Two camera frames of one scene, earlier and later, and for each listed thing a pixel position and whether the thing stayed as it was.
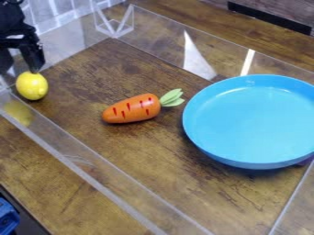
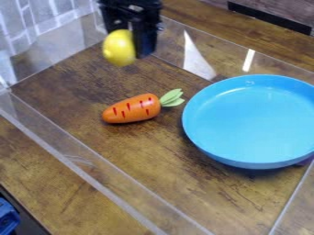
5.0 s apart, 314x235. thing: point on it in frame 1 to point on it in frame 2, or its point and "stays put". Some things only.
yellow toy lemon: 31,85 to 119,48
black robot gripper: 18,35 to 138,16
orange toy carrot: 140,107 stays put
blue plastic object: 9,218 stays put
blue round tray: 251,121 stays put
